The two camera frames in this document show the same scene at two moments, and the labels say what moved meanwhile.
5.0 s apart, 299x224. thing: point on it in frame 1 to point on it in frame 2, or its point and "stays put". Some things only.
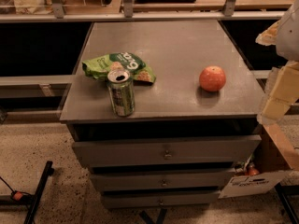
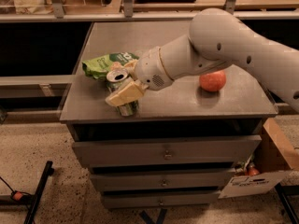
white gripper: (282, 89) to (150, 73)
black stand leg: (47, 172) stays put
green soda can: (121, 91) stays put
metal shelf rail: (21, 18) stays put
